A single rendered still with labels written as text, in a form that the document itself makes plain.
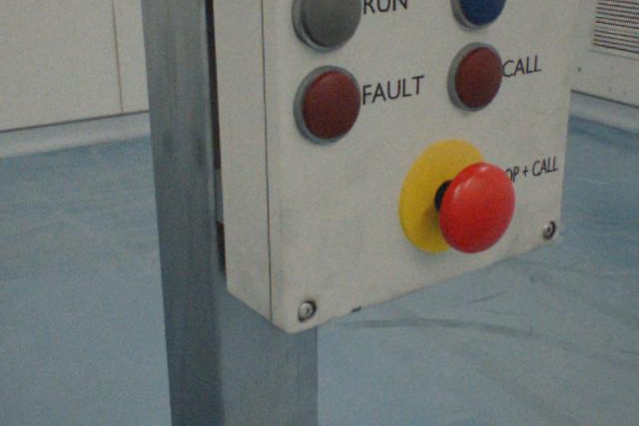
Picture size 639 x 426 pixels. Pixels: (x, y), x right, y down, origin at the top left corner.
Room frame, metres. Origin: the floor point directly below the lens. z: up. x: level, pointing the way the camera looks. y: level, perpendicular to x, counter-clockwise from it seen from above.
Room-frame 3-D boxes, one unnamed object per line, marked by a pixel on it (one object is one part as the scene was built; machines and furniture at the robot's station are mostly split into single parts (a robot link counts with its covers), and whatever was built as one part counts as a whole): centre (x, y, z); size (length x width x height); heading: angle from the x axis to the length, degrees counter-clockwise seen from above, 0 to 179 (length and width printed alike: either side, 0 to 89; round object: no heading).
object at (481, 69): (0.38, -0.07, 0.96); 0.03 x 0.01 x 0.03; 126
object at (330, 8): (0.34, -0.01, 1.00); 0.03 x 0.01 x 0.03; 126
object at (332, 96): (0.34, -0.01, 0.96); 0.03 x 0.01 x 0.03; 126
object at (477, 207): (0.37, -0.06, 0.91); 0.04 x 0.04 x 0.04; 36
